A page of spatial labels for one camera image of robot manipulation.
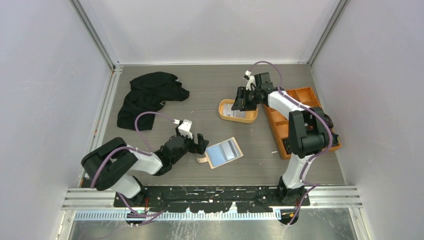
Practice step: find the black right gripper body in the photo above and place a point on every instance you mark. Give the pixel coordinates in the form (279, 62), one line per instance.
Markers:
(251, 99)

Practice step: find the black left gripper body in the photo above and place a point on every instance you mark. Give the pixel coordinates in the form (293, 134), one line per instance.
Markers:
(190, 145)

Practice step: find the credit card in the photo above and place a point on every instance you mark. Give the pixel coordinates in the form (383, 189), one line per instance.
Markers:
(228, 112)

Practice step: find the yellow oval tray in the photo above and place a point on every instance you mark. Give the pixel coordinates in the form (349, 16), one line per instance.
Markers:
(251, 115)

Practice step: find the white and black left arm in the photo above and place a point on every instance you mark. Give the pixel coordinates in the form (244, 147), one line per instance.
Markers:
(108, 165)

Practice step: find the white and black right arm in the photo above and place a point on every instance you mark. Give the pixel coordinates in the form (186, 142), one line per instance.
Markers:
(308, 132)

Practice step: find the orange compartment tray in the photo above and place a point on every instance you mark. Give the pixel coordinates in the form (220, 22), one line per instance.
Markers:
(279, 125)

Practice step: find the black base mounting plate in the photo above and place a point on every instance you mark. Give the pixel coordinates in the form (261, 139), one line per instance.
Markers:
(215, 199)

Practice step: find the black cloth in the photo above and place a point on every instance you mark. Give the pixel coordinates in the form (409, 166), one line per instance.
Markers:
(149, 93)

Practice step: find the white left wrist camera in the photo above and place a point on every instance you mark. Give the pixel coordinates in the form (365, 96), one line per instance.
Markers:
(184, 128)

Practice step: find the aluminium front rail frame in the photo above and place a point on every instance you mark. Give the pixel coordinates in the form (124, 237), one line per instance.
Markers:
(90, 205)

